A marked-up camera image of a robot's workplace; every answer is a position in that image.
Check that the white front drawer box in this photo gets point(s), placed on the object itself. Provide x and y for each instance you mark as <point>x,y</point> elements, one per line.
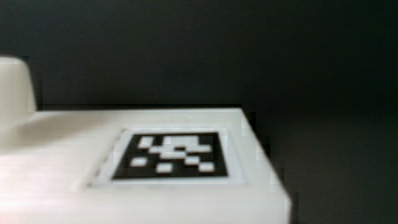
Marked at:
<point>130,166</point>

